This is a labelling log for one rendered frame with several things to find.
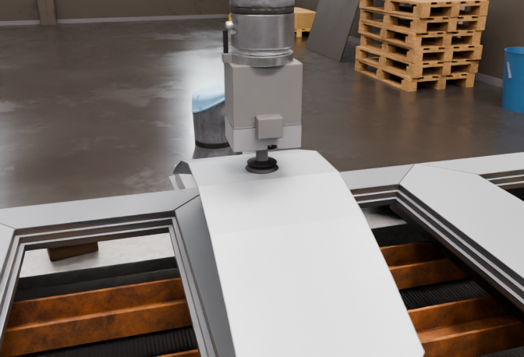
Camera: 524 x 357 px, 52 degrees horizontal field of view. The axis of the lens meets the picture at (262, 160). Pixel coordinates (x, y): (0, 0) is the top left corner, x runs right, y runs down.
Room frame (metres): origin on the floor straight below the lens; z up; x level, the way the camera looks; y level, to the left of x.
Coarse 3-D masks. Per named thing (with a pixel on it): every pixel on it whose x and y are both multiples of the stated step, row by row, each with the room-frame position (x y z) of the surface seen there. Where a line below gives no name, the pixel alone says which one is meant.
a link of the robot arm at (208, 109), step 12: (216, 84) 1.41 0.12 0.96; (204, 96) 1.32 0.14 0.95; (216, 96) 1.31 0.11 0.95; (192, 108) 1.35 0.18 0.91; (204, 108) 1.31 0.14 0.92; (216, 108) 1.31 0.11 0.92; (204, 120) 1.31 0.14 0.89; (216, 120) 1.31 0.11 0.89; (204, 132) 1.31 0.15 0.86; (216, 132) 1.31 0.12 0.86
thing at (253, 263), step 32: (320, 224) 0.54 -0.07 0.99; (352, 224) 0.55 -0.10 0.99; (224, 256) 0.49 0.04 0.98; (256, 256) 0.49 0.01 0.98; (288, 256) 0.50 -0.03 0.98; (320, 256) 0.50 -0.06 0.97; (352, 256) 0.51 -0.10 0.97; (224, 288) 0.46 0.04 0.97; (256, 288) 0.46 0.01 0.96; (288, 288) 0.46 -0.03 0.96
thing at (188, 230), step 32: (352, 192) 0.96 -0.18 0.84; (384, 192) 0.98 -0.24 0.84; (64, 224) 0.82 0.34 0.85; (96, 224) 0.83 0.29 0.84; (128, 224) 0.84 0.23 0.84; (160, 224) 0.86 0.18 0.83; (192, 224) 0.82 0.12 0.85; (448, 224) 0.83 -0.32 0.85; (192, 256) 0.71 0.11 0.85; (480, 256) 0.73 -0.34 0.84; (0, 288) 0.65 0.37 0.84; (192, 288) 0.65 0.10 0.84; (512, 288) 0.66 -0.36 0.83; (0, 320) 0.59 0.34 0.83; (192, 320) 0.59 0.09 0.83; (224, 320) 0.56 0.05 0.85; (224, 352) 0.50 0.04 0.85
